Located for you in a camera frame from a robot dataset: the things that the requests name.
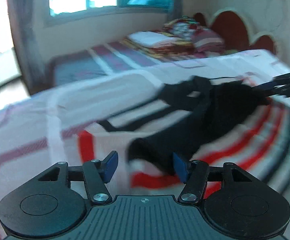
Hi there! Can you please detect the striped white red black sweater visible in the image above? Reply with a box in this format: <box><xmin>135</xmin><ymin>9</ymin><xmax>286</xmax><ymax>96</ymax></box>
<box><xmin>78</xmin><ymin>76</ymin><xmax>290</xmax><ymax>194</ymax></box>

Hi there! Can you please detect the red scalloped headboard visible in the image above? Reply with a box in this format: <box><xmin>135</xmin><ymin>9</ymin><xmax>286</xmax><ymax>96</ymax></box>
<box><xmin>193</xmin><ymin>8</ymin><xmax>281</xmax><ymax>57</ymax></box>

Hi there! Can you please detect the pink white patterned bedsheet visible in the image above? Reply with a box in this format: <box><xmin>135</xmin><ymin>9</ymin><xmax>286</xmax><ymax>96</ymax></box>
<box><xmin>0</xmin><ymin>50</ymin><xmax>290</xmax><ymax>239</ymax></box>

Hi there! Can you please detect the folded colourful blanket stack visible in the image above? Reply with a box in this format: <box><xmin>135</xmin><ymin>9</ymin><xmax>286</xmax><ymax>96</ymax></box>
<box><xmin>123</xmin><ymin>16</ymin><xmax>225</xmax><ymax>59</ymax></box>

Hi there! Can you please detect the purple striped mattress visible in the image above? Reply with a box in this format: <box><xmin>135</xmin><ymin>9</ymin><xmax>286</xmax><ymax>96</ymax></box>
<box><xmin>48</xmin><ymin>41</ymin><xmax>178</xmax><ymax>87</ymax></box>

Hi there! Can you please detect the grey curtain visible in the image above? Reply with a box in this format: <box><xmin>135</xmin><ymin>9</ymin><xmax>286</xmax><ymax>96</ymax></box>
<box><xmin>7</xmin><ymin>0</ymin><xmax>49</xmax><ymax>95</ymax></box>

